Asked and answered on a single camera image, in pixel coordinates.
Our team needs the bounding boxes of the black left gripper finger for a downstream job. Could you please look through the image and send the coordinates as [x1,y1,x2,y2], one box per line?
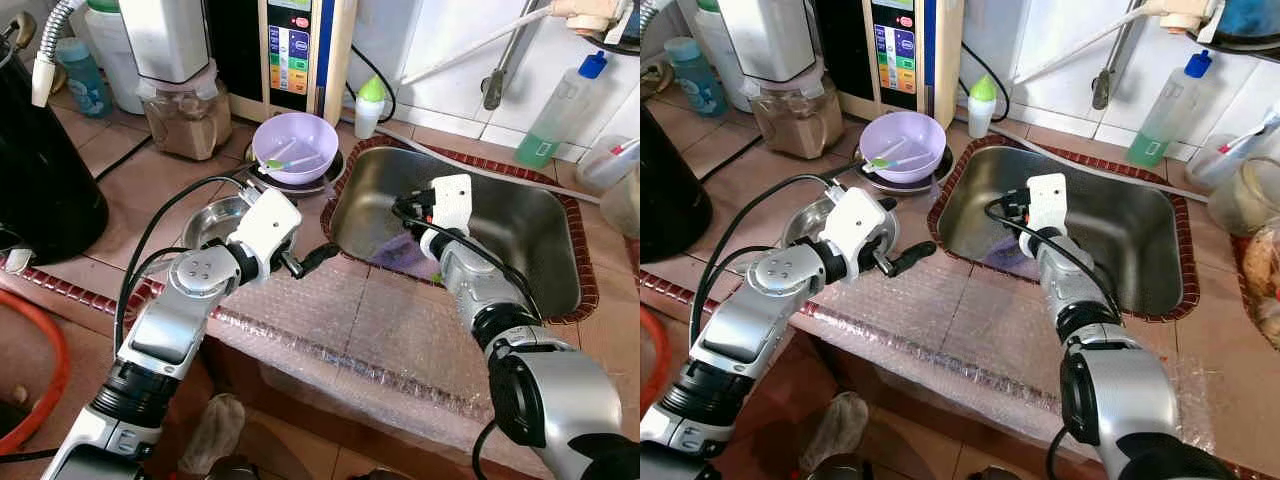
[890,241,939,278]
[298,242,342,278]

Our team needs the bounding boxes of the steel plate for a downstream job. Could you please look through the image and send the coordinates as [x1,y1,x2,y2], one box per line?
[240,150,347,197]
[850,150,952,197]

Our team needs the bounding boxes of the green white toothbrush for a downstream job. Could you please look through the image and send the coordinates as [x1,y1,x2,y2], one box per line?
[866,148,937,172]
[258,148,327,172]

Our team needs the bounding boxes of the stainless steel bowl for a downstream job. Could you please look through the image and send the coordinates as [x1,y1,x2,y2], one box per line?
[780,196,837,247]
[183,196,253,251]

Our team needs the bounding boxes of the clear bubble wrap sheet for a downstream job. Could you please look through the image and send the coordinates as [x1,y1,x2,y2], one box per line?
[790,255,1216,456]
[150,255,611,471]

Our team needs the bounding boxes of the small white bottle green cap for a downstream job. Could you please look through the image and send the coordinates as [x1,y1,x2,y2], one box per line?
[967,74,998,139]
[355,76,387,139]

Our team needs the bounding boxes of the stainless steel sink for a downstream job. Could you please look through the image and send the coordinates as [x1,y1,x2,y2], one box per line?
[322,137,599,324]
[927,135,1201,323]

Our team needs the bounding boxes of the glass jar with brown powder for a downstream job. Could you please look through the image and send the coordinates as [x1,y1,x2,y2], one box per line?
[748,62,841,159]
[140,62,233,161]

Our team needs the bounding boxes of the soap bottle with blue cap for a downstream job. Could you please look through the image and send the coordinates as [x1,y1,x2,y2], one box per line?
[515,50,608,169]
[1125,50,1213,168]

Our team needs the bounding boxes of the metal faucet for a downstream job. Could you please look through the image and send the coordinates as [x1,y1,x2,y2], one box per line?
[483,0,541,111]
[1090,0,1146,111]

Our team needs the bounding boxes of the water ionizer with button panel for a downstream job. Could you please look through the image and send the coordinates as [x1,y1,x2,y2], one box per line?
[812,0,966,128]
[205,0,358,126]

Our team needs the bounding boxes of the clear plastic container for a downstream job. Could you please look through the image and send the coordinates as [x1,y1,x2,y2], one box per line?
[578,135,641,191]
[1187,110,1280,191]

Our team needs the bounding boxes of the clear glass jar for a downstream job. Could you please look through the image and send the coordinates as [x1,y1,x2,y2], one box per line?
[1207,157,1280,236]
[600,165,641,238]

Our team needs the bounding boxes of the black pot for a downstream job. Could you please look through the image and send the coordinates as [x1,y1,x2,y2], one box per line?
[0,25,109,266]
[640,100,713,263]

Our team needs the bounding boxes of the white blender base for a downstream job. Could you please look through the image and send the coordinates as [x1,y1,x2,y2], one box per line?
[118,0,213,85]
[715,0,813,85]

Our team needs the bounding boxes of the teal plastic bottle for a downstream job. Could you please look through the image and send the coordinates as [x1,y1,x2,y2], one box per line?
[665,37,728,118]
[55,38,113,119]

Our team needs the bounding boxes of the white plastic jug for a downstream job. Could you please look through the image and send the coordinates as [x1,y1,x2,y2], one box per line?
[85,0,147,114]
[693,0,751,111]

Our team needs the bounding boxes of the bag of food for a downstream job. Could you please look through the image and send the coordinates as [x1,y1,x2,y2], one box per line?
[1240,222,1280,346]

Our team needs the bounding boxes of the beige faucet filter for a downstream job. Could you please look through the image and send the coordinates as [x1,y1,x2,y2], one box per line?
[1160,0,1227,34]
[550,0,626,34]

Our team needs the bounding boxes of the dark bowl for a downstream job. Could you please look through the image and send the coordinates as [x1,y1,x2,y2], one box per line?
[600,0,641,56]
[1195,0,1280,49]

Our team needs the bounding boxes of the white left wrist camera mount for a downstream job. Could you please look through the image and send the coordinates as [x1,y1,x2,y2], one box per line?
[822,185,891,283]
[232,187,303,283]

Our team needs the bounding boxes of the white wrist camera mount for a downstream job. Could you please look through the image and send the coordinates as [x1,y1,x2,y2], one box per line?
[822,185,891,283]
[232,187,303,283]
[1027,173,1069,233]
[428,174,474,236]

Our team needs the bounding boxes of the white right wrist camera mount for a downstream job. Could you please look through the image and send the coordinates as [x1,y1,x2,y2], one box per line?
[1027,173,1069,233]
[428,174,474,236]

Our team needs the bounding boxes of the black power cable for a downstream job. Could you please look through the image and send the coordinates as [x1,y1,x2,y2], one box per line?
[958,45,1008,124]
[350,45,398,124]

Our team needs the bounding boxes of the white water hose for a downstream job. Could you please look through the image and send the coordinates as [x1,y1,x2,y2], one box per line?
[1010,5,1166,86]
[400,5,557,86]

